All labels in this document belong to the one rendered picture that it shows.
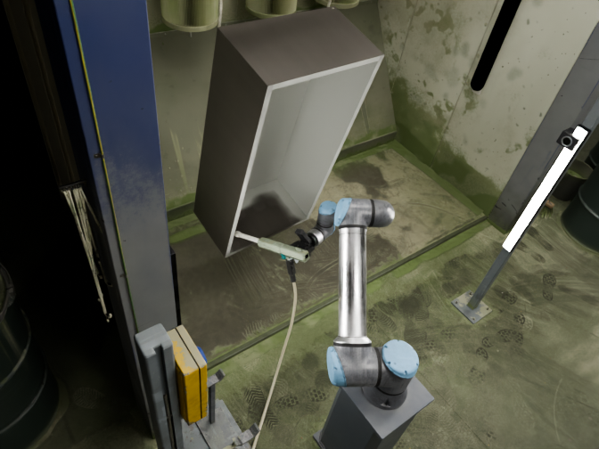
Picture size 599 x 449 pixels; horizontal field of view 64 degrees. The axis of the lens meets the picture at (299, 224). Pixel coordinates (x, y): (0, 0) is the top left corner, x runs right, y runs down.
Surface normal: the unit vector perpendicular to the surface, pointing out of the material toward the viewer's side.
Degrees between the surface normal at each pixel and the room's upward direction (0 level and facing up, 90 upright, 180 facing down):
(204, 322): 0
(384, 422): 0
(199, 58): 57
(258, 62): 12
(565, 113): 90
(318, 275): 0
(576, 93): 90
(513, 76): 90
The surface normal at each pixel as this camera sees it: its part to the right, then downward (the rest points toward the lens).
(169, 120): 0.55, 0.15
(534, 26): -0.81, 0.34
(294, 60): 0.25, -0.56
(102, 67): 0.58, 0.63
